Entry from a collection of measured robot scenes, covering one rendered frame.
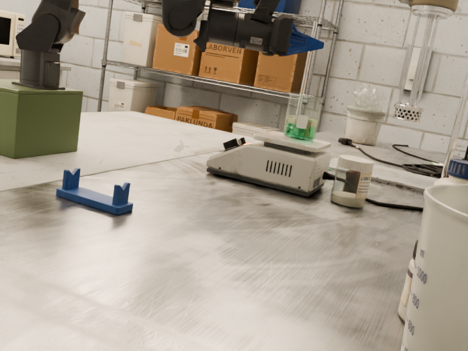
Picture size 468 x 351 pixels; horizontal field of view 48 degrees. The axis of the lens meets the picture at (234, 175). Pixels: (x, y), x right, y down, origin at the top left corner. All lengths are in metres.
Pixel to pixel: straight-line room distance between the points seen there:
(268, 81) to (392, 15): 0.83
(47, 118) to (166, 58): 2.51
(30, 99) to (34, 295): 0.50
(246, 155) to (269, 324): 0.52
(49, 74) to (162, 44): 2.51
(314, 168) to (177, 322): 0.53
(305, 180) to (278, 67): 2.26
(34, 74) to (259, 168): 0.41
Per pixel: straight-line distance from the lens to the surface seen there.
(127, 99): 3.53
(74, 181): 0.72
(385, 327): 0.49
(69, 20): 0.93
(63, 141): 0.97
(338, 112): 3.39
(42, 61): 0.94
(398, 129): 3.33
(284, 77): 3.11
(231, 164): 0.94
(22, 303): 0.44
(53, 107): 0.94
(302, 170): 0.90
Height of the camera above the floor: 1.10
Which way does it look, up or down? 12 degrees down
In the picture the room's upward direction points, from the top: 9 degrees clockwise
